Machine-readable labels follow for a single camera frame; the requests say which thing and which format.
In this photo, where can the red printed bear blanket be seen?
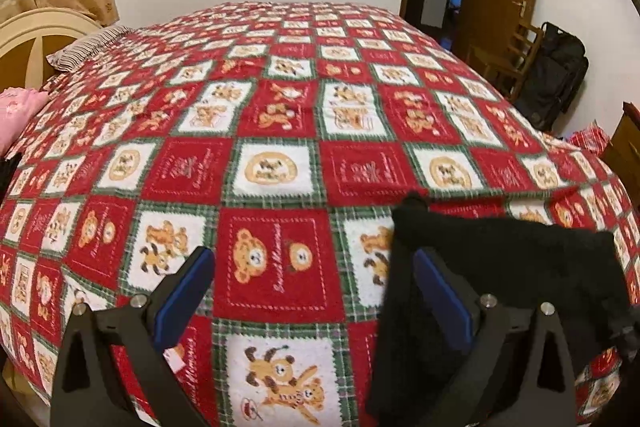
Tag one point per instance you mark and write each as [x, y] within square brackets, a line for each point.
[280, 117]

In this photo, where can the wooden dresser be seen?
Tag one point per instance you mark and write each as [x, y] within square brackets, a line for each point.
[625, 152]

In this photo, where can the cream bed headboard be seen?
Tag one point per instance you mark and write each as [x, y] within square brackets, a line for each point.
[30, 42]

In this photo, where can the wooden chair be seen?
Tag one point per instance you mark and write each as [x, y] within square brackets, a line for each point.
[505, 62]

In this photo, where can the pink pillow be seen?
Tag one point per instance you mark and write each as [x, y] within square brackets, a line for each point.
[20, 117]

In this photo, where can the black bag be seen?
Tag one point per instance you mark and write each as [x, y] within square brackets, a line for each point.
[555, 77]

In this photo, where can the red plaid cloth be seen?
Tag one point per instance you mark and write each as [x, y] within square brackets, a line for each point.
[590, 138]

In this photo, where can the dark cloth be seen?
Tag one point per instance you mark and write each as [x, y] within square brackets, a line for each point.
[7, 177]

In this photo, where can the striped pillow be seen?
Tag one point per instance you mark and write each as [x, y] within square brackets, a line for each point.
[90, 49]

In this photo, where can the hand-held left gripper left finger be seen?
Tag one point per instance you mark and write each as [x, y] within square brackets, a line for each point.
[182, 297]

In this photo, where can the black pants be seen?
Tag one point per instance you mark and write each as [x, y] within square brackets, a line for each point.
[500, 257]

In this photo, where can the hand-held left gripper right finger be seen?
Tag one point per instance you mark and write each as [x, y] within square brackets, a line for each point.
[442, 302]

